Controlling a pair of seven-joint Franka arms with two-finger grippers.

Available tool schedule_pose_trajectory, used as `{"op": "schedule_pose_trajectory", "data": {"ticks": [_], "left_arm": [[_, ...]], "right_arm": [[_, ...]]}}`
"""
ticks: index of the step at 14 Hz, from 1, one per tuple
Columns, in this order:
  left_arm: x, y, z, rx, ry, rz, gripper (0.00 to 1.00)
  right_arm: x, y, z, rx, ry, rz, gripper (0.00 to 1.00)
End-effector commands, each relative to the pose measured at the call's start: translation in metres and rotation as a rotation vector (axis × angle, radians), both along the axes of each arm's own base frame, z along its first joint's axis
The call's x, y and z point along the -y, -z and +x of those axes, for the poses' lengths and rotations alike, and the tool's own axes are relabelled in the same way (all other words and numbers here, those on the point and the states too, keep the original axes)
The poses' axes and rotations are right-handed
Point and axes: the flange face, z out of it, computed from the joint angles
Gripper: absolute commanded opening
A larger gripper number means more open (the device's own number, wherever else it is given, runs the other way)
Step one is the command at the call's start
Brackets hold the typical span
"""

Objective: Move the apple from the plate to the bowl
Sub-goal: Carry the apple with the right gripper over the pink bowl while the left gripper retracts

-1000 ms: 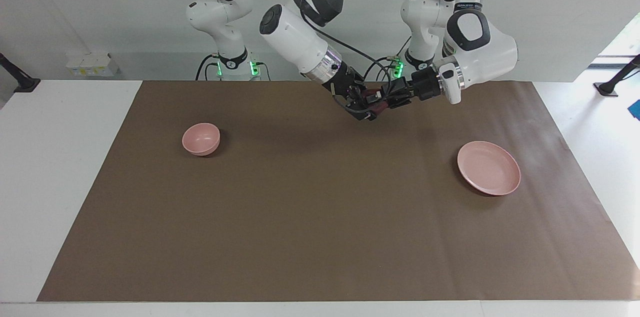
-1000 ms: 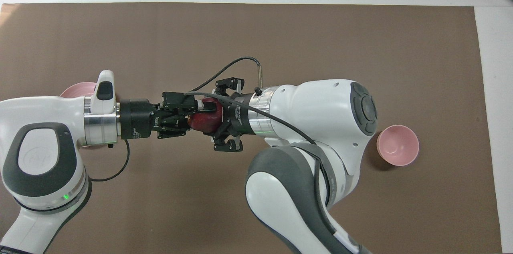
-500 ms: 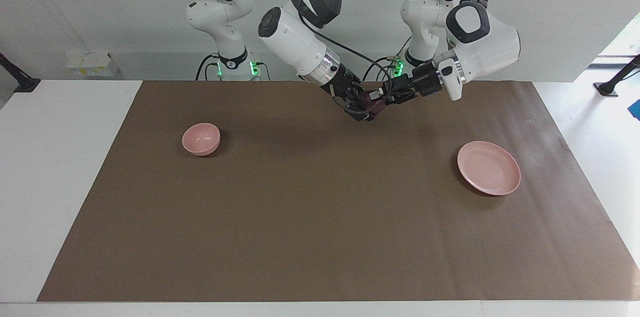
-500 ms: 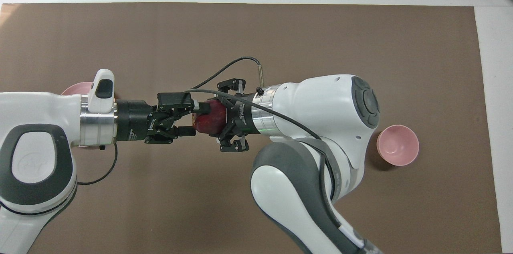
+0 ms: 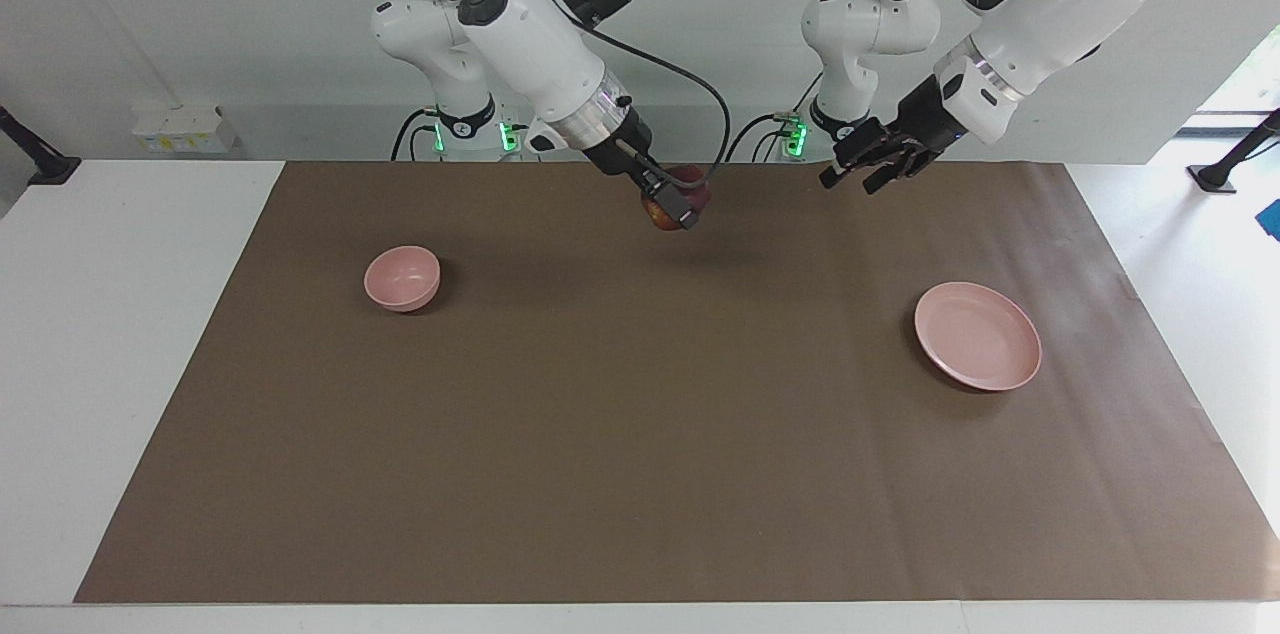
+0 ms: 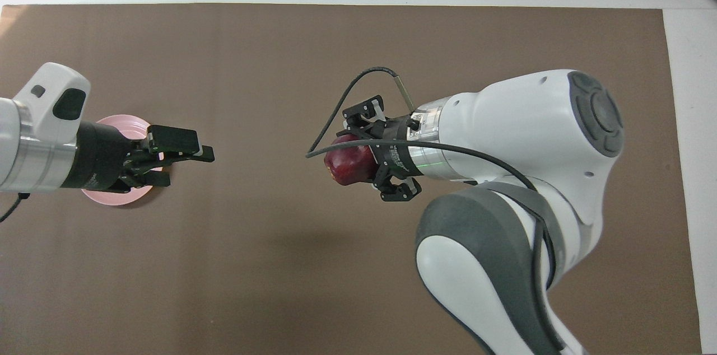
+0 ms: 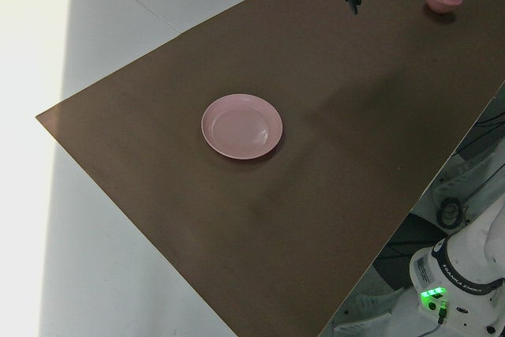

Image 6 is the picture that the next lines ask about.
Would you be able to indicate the pink plate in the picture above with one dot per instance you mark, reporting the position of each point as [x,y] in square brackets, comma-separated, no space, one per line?
[123,121]

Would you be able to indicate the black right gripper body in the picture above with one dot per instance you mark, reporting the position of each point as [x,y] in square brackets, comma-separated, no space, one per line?
[395,148]

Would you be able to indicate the brown table mat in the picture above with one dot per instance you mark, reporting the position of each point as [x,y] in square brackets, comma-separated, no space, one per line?
[252,288]

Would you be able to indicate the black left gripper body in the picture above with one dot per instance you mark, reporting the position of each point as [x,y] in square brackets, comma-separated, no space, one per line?
[101,156]

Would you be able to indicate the dark red apple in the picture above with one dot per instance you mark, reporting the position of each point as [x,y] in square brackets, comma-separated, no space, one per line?
[350,164]

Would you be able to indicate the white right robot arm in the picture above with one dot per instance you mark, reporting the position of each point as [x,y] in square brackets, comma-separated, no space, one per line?
[532,131]

